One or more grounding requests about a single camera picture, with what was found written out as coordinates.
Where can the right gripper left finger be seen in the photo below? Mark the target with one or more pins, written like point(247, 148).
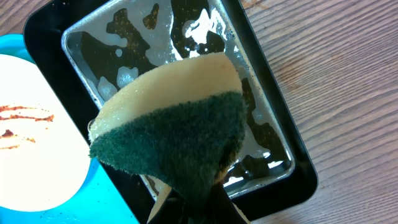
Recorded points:
point(169, 208)

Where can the yellow green sponge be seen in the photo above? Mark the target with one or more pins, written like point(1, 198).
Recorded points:
point(182, 123)

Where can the green rimmed plate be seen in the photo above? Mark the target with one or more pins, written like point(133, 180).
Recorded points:
point(44, 157)

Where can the teal plastic tray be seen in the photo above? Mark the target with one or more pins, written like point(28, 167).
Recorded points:
point(97, 200)

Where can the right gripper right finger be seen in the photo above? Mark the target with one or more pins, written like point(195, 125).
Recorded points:
point(223, 210)

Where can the black water tray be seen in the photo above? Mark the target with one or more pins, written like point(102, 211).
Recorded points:
point(79, 45)

